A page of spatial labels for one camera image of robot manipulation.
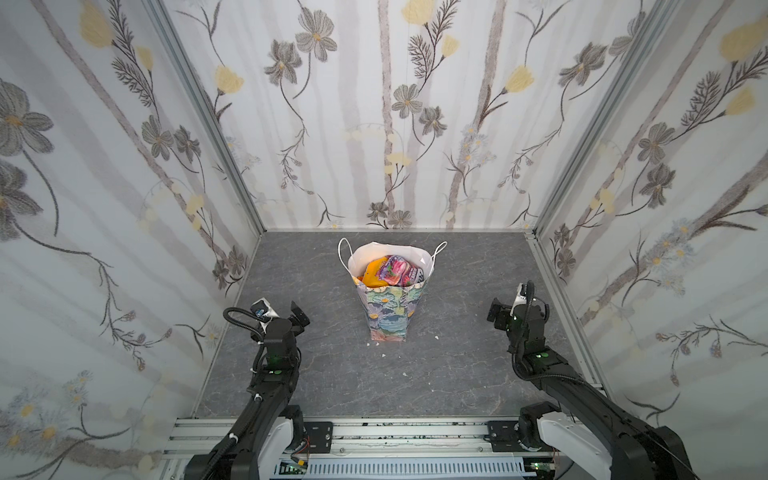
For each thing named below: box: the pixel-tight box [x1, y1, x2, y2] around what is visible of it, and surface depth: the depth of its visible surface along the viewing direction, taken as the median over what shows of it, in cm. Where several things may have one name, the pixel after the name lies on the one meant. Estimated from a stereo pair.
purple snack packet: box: [378, 255, 424, 287], surface depth 83 cm
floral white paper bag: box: [337, 237, 448, 342], surface depth 82 cm
